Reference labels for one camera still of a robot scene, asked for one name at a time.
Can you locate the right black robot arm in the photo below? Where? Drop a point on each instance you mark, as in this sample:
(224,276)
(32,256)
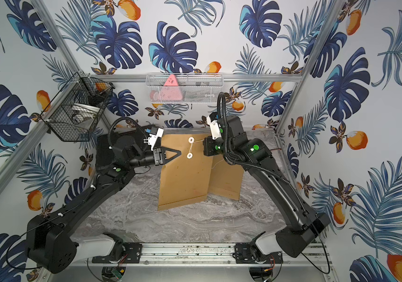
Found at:
(302,223)

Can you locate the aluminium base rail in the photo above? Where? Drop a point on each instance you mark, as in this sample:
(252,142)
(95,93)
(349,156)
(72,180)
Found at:
(194,253)

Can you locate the pink triangular object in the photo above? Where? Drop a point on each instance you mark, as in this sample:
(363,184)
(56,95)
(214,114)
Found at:
(170,91)

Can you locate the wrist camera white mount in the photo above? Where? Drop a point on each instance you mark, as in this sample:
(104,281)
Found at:
(155,134)
(216,130)

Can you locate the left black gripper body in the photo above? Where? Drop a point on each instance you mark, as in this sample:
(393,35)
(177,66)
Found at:
(158,156)

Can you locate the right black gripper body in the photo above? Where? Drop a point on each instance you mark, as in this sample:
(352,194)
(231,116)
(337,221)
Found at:
(214,147)

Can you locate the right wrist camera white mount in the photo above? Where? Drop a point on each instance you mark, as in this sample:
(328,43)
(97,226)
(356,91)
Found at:
(216,130)

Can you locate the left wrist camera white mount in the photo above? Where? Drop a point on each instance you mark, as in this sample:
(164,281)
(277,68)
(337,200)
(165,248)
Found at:
(155,134)

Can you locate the white mesh wall basket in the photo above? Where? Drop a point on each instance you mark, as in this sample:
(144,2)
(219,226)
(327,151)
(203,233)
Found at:
(195,87)

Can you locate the black plastic tool case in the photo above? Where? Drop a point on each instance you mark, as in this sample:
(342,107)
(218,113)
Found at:
(116,149)

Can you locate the brown kraft file bag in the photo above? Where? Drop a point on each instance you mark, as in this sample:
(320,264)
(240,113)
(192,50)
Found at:
(225,180)
(184,180)

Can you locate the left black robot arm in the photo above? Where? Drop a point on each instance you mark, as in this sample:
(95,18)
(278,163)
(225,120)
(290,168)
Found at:
(50,242)

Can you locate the black wire basket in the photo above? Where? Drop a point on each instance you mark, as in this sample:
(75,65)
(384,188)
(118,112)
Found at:
(82,101)

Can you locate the white items in black basket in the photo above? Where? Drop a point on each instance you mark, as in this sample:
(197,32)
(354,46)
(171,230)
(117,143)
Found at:
(81,113)

